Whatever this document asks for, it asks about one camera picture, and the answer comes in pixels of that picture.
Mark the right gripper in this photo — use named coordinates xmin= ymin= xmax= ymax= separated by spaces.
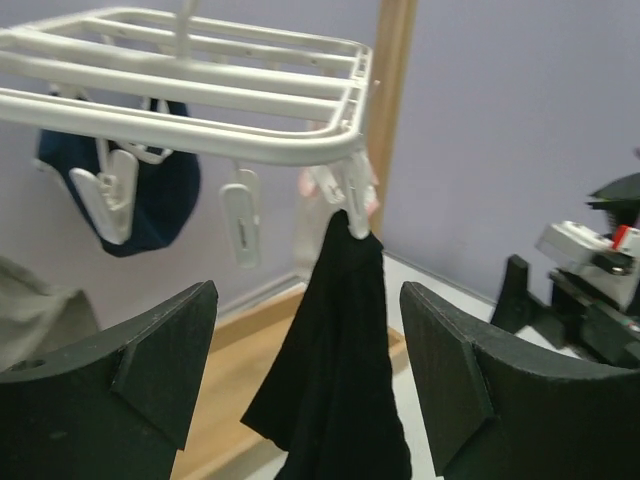
xmin=490 ymin=173 xmax=639 ymax=369

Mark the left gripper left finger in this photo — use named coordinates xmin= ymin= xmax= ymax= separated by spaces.
xmin=1 ymin=280 xmax=218 ymax=479

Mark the wooden rack stand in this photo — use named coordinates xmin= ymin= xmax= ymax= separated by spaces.
xmin=169 ymin=0 xmax=419 ymax=480

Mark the grey underwear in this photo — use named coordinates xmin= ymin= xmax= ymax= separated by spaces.
xmin=1 ymin=257 xmax=100 ymax=371

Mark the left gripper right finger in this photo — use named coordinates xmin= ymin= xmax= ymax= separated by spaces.
xmin=400 ymin=282 xmax=639 ymax=479

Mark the white pink underwear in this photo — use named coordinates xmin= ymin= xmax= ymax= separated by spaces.
xmin=292 ymin=167 xmax=379 ymax=281

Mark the black underwear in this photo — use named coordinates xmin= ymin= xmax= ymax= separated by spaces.
xmin=241 ymin=210 xmax=412 ymax=480

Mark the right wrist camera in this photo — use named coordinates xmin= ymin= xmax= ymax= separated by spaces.
xmin=536 ymin=221 xmax=639 ymax=311

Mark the navy blue underwear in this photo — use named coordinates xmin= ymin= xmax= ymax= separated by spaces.
xmin=36 ymin=130 xmax=201 ymax=258

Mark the white clip hanger frame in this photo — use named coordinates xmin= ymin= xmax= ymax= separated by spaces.
xmin=1 ymin=1 xmax=374 ymax=267

